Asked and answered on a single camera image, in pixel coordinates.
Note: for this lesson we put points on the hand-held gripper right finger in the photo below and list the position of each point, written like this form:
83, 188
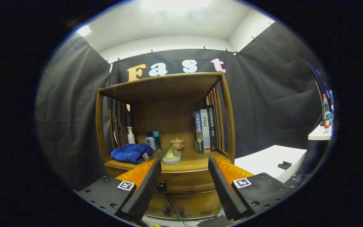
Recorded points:
224, 189

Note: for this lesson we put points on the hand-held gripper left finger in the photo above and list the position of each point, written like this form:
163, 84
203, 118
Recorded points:
145, 189

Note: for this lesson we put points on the wooden cabinet door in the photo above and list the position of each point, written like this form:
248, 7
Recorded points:
159, 203
197, 203

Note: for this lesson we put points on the wooden countertop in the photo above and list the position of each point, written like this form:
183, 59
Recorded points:
194, 160

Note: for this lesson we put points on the wooden cabinet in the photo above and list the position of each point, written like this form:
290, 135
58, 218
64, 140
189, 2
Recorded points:
162, 86

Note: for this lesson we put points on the blue towel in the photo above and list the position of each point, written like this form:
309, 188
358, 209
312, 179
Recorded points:
131, 153

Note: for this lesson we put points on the white bottle with blue cap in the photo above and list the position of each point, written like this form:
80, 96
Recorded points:
150, 142

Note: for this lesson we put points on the teal bottle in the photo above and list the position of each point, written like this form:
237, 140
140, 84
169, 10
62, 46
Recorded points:
157, 140

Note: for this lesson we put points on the white machine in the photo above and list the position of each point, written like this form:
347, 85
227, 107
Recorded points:
266, 160

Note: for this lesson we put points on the white pump bottle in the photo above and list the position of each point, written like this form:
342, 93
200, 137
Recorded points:
131, 137

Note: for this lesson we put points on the beige lidded teacup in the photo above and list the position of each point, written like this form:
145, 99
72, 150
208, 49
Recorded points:
177, 144

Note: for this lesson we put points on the pale spine book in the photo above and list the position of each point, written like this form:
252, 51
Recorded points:
205, 130

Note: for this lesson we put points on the black spine book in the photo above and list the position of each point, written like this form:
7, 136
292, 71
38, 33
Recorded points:
212, 127

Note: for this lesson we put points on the clear water bottle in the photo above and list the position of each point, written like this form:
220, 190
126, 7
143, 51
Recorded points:
326, 115

